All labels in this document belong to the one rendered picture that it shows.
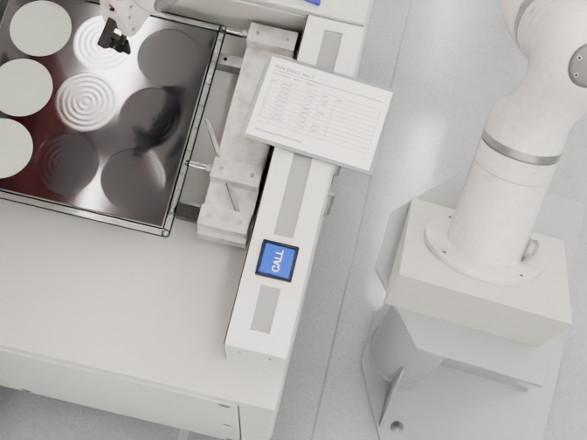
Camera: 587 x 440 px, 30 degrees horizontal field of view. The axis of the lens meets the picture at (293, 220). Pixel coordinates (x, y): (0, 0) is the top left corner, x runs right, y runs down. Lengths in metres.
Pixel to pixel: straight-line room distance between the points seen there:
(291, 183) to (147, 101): 0.28
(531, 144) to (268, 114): 0.41
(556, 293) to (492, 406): 0.95
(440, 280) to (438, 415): 1.01
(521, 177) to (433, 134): 1.17
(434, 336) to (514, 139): 0.37
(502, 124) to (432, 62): 1.26
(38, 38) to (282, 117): 0.43
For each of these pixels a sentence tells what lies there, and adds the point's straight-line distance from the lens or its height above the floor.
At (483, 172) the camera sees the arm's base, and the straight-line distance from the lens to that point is 1.63.
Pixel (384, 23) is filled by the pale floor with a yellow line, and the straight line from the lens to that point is 2.87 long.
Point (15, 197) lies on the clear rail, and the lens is 1.76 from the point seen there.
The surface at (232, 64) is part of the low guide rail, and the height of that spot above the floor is 0.85.
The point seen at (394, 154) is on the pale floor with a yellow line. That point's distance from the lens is 2.73.
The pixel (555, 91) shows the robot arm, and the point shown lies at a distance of 1.51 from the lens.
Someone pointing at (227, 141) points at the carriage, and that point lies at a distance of 1.78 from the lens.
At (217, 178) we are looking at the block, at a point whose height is 0.91.
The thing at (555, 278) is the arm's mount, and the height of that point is 0.93.
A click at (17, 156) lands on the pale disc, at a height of 0.90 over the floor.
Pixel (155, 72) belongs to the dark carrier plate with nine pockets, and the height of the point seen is 0.90.
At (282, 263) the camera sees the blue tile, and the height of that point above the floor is 0.96.
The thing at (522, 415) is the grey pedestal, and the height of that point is 0.01.
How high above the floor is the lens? 2.55
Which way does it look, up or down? 73 degrees down
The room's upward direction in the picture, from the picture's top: 8 degrees clockwise
